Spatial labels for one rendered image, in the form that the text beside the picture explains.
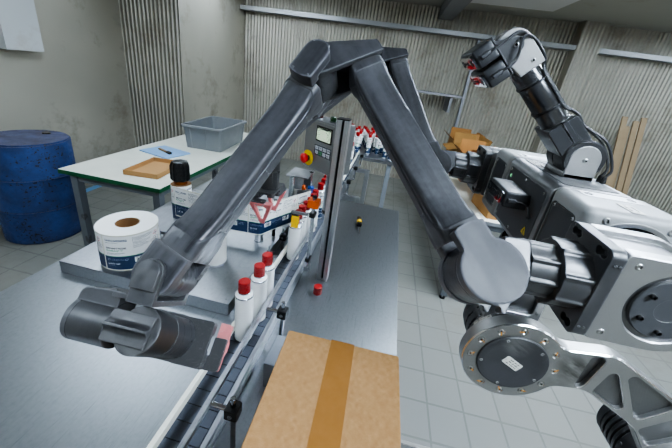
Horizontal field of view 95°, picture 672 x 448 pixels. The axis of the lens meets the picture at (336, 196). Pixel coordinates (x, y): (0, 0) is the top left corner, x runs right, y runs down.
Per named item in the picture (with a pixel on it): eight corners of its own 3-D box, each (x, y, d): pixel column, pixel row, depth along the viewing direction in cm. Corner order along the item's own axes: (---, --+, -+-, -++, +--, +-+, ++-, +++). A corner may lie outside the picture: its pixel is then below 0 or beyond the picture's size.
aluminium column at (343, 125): (318, 273, 134) (339, 116, 108) (328, 275, 133) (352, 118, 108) (316, 279, 129) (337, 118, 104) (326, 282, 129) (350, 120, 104)
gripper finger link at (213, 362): (208, 322, 57) (187, 314, 49) (245, 330, 57) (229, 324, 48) (193, 363, 54) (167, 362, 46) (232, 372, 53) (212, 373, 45)
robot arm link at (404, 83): (406, 34, 92) (401, 57, 101) (362, 45, 92) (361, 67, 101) (457, 172, 80) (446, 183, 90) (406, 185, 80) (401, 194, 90)
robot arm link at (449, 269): (544, 243, 38) (521, 249, 43) (459, 226, 39) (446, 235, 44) (543, 322, 35) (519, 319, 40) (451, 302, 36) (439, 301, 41)
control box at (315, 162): (320, 162, 130) (325, 116, 122) (349, 174, 119) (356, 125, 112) (301, 164, 123) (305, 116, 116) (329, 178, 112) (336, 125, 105)
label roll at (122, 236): (167, 260, 121) (164, 227, 115) (105, 277, 108) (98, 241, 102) (153, 237, 134) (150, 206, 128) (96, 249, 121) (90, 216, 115)
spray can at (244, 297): (239, 327, 95) (240, 273, 87) (255, 331, 95) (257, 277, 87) (231, 340, 90) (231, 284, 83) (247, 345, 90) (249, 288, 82)
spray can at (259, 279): (253, 310, 103) (255, 258, 95) (268, 313, 102) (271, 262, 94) (246, 321, 98) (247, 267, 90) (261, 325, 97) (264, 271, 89)
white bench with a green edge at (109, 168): (213, 186, 410) (212, 126, 380) (266, 197, 402) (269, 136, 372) (79, 268, 236) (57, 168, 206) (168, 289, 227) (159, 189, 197)
